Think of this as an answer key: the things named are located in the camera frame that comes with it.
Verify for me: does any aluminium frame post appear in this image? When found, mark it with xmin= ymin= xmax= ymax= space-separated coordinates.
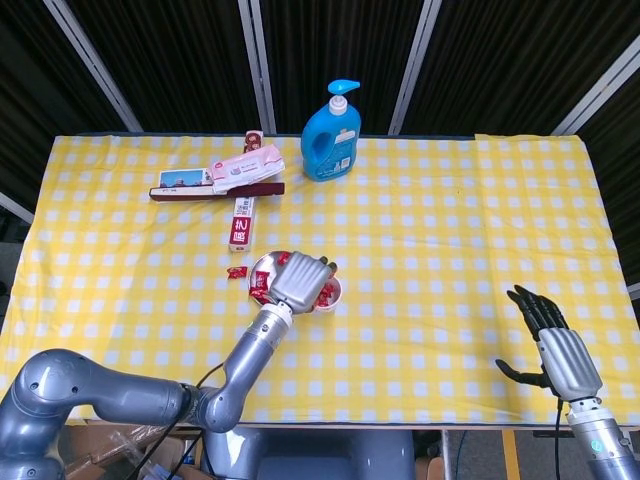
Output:
xmin=42 ymin=0 xmax=144 ymax=134
xmin=0 ymin=192 xmax=35 ymax=224
xmin=388 ymin=0 xmax=444 ymax=135
xmin=237 ymin=0 xmax=277 ymax=135
xmin=552 ymin=47 xmax=640 ymax=136

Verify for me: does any clear plastic packaging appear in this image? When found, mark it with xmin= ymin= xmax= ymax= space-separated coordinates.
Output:
xmin=107 ymin=430 xmax=166 ymax=480

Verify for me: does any white paper cup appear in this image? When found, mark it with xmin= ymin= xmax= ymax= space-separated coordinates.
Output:
xmin=309 ymin=274 xmax=345 ymax=315

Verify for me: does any blue detergent pump bottle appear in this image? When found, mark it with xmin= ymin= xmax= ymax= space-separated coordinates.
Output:
xmin=300 ymin=79 xmax=362 ymax=182

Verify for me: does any brown cardboard box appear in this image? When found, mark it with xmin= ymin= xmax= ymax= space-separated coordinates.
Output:
xmin=62 ymin=422 xmax=204 ymax=480

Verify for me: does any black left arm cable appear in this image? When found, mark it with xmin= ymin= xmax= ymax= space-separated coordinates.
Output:
xmin=132 ymin=362 xmax=226 ymax=480

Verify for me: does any pink wet wipes pack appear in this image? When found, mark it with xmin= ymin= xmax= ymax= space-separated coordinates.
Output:
xmin=206 ymin=143 xmax=286 ymax=195

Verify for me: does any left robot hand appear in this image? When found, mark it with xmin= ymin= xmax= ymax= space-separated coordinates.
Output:
xmin=268 ymin=250 xmax=340 ymax=314

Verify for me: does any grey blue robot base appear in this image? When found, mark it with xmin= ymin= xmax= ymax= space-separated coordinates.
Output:
xmin=202 ymin=427 xmax=416 ymax=480

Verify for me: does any yellow strap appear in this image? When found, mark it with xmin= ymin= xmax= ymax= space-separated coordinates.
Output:
xmin=501 ymin=428 xmax=519 ymax=480

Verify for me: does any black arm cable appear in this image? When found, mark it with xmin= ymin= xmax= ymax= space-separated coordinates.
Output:
xmin=132 ymin=362 xmax=226 ymax=480
xmin=553 ymin=397 xmax=565 ymax=480

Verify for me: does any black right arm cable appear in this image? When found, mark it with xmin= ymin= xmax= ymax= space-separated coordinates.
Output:
xmin=553 ymin=397 xmax=565 ymax=480

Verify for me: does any long dark red box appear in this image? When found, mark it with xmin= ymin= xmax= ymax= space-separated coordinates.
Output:
xmin=148 ymin=168 xmax=286 ymax=204

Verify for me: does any round metal plate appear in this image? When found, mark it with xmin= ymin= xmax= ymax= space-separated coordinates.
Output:
xmin=248 ymin=249 xmax=321 ymax=314

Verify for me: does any metal table leg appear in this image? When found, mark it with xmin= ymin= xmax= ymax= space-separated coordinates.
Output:
xmin=442 ymin=428 xmax=459 ymax=480

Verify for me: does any yellow checked tablecloth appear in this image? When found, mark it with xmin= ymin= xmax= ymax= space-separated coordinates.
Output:
xmin=0 ymin=132 xmax=640 ymax=427

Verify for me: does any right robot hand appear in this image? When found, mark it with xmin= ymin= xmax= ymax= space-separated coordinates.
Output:
xmin=494 ymin=284 xmax=603 ymax=401

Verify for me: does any black pleated curtain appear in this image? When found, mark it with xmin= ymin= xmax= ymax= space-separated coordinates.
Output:
xmin=0 ymin=0 xmax=640 ymax=281

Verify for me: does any red white toothpaste box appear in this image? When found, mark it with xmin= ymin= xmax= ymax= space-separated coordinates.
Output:
xmin=228 ymin=130 xmax=265 ymax=254

